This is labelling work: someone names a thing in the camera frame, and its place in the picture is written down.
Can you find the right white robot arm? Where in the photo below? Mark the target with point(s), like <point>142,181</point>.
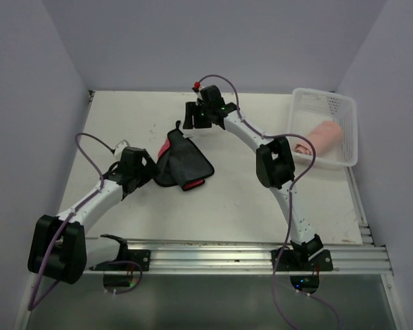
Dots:
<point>275,168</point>

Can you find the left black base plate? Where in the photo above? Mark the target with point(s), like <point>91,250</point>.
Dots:
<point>142,257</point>

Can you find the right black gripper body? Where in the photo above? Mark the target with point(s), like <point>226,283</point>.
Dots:
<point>201,116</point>

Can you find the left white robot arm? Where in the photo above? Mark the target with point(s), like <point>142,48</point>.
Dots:
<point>59,249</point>

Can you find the white plastic basket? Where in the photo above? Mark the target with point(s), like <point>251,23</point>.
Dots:
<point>310,107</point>

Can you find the black cloth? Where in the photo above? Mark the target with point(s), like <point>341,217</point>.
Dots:
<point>181,163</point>

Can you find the aluminium mounting rail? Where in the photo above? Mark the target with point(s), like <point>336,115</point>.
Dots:
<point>200,258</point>

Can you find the pink towel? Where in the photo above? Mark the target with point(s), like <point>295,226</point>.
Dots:
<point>320,141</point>

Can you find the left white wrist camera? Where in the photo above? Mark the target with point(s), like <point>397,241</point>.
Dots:
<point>120,147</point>

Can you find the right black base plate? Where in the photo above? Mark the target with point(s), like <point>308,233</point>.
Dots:
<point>285,258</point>

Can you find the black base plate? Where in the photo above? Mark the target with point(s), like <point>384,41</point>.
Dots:
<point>142,257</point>
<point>285,258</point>

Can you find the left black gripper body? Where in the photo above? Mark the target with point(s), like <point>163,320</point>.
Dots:
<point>145,172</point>

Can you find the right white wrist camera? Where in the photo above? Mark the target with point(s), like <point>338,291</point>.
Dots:
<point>197,88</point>

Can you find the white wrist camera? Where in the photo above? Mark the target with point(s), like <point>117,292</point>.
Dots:
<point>120,147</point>
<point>197,88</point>

